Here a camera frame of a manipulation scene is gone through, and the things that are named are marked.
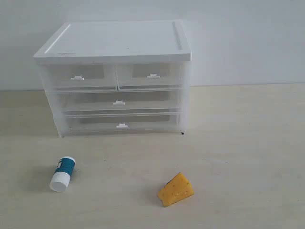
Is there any yellow cheese wedge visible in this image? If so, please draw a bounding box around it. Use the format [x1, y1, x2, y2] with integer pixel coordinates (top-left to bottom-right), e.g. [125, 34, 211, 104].
[158, 172, 194, 207]

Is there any teal white glue stick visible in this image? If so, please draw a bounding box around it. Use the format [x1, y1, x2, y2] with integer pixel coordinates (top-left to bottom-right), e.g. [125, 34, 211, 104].
[49, 156, 76, 192]

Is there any white translucent drawer cabinet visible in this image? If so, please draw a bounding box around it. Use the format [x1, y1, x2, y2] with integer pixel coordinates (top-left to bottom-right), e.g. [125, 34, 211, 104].
[33, 20, 192, 137]

